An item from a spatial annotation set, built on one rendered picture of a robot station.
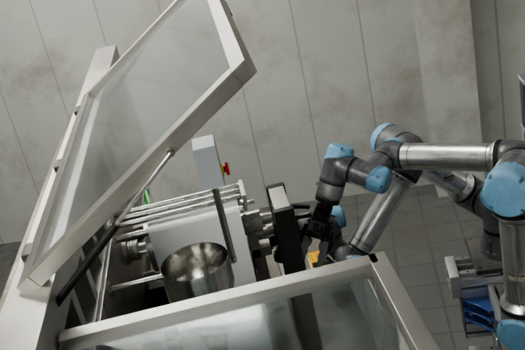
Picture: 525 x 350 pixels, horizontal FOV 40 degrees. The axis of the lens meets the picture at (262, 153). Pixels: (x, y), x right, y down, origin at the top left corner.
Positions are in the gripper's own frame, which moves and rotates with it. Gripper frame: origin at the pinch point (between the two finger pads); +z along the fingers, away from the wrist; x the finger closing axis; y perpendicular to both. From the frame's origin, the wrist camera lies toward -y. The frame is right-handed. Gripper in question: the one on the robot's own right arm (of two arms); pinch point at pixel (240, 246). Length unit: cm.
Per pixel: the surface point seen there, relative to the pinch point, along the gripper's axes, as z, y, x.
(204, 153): 1, 61, 65
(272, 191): -12, 35, 37
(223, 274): 3, 42, 83
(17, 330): 34, 56, 108
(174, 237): 15, 31, 41
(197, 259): 8, 40, 71
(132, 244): 27.5, 26.7, 31.7
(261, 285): -4, 51, 103
